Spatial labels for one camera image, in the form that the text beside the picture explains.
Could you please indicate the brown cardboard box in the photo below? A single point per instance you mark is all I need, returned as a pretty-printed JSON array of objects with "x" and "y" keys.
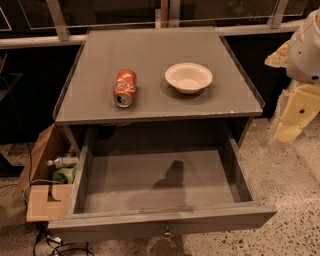
[{"x": 46, "y": 199}]

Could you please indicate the clear plastic bottle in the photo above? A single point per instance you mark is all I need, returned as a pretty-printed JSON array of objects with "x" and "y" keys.
[{"x": 62, "y": 162}]

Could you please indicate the red coke can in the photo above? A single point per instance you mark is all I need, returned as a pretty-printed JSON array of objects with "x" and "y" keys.
[{"x": 125, "y": 88}]

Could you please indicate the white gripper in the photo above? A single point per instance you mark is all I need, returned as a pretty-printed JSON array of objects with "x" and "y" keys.
[{"x": 305, "y": 56}]

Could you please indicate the green plastic bag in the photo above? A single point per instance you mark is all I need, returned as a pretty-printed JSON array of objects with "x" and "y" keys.
[{"x": 64, "y": 175}]

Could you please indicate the metal railing frame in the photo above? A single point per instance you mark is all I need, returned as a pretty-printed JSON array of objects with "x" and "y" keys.
[{"x": 32, "y": 23}]

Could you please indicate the open grey top drawer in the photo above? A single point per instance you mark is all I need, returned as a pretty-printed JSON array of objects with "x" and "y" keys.
[{"x": 138, "y": 181}]

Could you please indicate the grey cabinet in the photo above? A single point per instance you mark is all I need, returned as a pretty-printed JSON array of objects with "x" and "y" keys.
[{"x": 88, "y": 98}]

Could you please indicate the white bowl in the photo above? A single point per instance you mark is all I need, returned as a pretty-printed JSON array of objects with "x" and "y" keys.
[{"x": 188, "y": 78}]

